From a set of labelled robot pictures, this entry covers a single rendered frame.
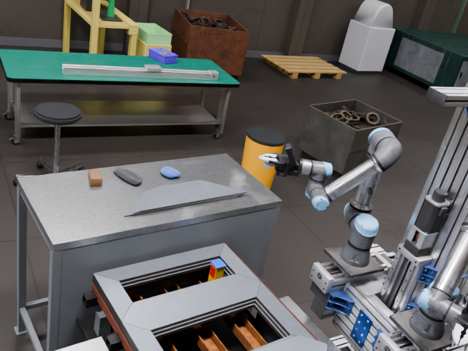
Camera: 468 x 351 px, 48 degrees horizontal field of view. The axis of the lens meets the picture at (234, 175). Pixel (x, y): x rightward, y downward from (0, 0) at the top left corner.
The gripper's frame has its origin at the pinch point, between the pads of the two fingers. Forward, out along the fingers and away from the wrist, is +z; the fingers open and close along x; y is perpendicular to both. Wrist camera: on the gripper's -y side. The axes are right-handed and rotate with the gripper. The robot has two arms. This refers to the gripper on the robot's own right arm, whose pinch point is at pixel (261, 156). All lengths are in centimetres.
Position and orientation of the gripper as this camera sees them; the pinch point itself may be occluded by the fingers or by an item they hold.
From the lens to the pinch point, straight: 250.3
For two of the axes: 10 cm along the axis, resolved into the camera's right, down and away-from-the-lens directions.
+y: -1.9, 8.1, 5.6
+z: -9.8, -1.4, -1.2
